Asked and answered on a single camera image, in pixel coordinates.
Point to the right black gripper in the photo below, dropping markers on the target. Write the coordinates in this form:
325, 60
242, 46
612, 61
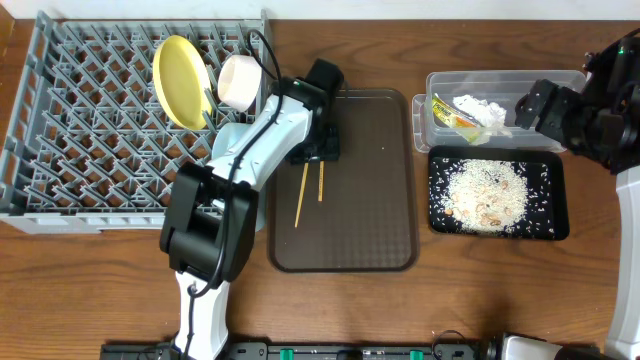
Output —
563, 101

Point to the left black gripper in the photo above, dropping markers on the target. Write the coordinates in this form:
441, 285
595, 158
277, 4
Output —
314, 153

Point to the wooden chopstick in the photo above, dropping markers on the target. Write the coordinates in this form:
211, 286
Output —
321, 181
301, 194

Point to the white tissue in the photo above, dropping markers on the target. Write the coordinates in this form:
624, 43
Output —
488, 114

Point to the green snack bar wrapper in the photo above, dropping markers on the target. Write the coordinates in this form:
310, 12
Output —
465, 125

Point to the light blue bowl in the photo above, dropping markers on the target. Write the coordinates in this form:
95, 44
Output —
227, 136

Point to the rice food waste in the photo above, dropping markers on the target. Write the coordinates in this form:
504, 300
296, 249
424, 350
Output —
491, 197

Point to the yellow plate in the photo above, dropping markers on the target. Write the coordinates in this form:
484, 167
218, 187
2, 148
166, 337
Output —
181, 81

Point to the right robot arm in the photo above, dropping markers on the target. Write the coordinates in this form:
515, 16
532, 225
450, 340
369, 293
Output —
601, 123

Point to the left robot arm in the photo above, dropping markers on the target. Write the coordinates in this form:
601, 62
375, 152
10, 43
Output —
210, 223

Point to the black waste tray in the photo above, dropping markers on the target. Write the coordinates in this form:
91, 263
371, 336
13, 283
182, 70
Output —
559, 203

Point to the grey dishwasher rack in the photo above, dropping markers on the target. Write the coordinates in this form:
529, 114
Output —
88, 146

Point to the dark brown serving tray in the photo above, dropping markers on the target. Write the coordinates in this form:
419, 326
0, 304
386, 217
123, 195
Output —
367, 220

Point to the clear plastic bin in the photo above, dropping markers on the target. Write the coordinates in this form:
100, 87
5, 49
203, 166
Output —
503, 87

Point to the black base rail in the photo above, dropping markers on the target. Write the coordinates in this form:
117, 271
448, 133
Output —
503, 347

